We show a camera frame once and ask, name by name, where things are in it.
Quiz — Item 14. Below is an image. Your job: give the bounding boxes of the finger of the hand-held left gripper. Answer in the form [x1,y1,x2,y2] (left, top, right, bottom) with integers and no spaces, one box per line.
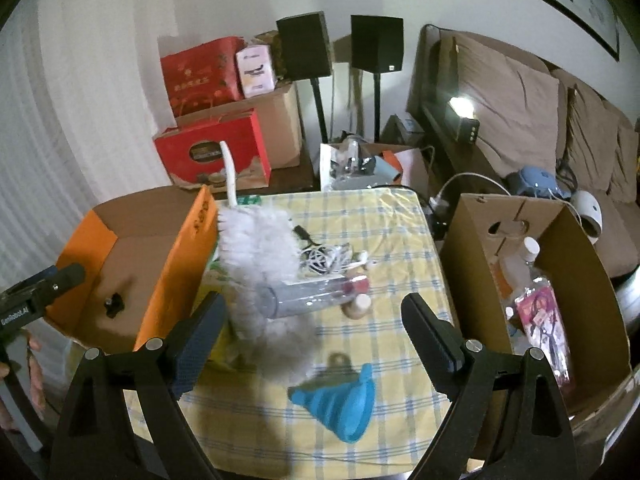
[29,262,87,307]

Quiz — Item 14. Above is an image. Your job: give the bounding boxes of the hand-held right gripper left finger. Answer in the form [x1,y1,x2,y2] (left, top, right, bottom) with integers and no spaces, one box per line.
[47,291,228,480]

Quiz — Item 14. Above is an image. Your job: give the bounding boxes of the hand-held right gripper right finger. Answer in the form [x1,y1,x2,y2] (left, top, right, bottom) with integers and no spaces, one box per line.
[400,292,583,480]

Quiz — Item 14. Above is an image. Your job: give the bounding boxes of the orange cardboard box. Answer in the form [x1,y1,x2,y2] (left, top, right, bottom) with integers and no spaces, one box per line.
[54,185,221,357]

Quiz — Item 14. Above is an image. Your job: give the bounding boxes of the small wooden bottle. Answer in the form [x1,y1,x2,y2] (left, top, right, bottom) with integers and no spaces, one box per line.
[342,270,374,320]

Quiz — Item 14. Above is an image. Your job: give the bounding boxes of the blue collapsible funnel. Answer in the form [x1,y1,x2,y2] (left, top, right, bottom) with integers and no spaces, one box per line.
[287,352,376,445]

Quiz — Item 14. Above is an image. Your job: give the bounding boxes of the clear plastic bottle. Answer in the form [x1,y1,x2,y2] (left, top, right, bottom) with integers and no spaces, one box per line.
[256,275,371,320]

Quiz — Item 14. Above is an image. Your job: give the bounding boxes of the white fluffy duster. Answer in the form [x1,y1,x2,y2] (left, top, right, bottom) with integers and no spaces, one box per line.
[216,141,323,388]

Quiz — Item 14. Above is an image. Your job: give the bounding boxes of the brown cardboard box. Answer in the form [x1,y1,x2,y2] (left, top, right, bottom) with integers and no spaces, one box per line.
[439,192,632,426]

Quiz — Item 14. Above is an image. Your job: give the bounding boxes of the person's left hand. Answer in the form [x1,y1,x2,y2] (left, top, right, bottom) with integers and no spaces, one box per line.
[0,332,49,433]

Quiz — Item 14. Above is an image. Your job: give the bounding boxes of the black star knob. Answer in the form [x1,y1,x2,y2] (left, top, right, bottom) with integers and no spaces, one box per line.
[101,291,126,319]

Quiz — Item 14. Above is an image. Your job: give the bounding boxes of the yellow checkered tablecloth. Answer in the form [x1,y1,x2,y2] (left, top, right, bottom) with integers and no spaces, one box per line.
[122,187,481,466]

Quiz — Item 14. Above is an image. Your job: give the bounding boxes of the pink plastic packet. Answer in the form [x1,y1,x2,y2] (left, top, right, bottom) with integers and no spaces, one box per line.
[515,280,574,387]

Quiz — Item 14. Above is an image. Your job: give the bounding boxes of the white capped plastic bottle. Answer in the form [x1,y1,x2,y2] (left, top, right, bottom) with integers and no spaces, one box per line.
[495,236,542,291]

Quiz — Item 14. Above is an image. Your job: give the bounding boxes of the white curtain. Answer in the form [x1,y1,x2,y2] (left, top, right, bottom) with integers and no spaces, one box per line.
[0,0,173,311]

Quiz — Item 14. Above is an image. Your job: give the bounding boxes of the white paper bag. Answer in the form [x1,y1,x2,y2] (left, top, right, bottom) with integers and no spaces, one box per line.
[320,141,430,194]

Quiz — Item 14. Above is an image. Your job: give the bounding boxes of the dark wooden cabinet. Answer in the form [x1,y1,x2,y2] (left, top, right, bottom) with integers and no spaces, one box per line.
[172,160,321,196]

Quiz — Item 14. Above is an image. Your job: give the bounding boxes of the blue round appliance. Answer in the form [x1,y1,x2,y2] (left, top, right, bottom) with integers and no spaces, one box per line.
[507,166,571,199]

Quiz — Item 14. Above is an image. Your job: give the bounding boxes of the white round appliance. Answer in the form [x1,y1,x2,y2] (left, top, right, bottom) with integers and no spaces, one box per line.
[570,190,605,246]

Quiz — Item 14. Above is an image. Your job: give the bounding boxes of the brown sofa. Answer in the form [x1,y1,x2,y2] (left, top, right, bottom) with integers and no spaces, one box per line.
[405,24,640,281]

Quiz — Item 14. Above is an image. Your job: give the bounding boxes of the black box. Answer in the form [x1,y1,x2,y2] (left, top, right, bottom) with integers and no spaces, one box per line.
[390,114,426,142]

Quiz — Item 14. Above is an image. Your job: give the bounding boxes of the black device with light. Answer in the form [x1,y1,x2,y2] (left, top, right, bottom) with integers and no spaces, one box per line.
[445,96,481,142]

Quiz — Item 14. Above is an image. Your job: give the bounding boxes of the large brown carton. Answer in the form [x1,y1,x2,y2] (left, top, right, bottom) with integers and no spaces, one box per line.
[175,82,303,171]

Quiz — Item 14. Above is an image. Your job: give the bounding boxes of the black speaker stand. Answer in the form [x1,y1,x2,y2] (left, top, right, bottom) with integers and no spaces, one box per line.
[311,77,330,145]
[371,70,384,143]

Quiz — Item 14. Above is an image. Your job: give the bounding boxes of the brown sofa cushion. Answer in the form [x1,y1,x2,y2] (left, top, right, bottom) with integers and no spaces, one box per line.
[452,32,561,176]
[565,80,621,193]
[607,120,640,203]

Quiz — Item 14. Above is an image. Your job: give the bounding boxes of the pink tissue pack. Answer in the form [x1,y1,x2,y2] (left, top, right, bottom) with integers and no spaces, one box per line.
[236,44,277,100]

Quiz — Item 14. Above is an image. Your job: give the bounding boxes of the black speaker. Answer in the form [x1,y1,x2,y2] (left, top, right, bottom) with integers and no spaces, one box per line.
[276,11,333,81]
[350,15,404,71]

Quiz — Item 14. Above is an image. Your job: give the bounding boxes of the tangled white earphone cables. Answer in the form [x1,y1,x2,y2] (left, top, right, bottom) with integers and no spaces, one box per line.
[300,242,378,277]

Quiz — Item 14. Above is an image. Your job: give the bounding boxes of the white power cable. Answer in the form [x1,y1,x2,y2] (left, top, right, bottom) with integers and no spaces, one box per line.
[430,172,511,211]

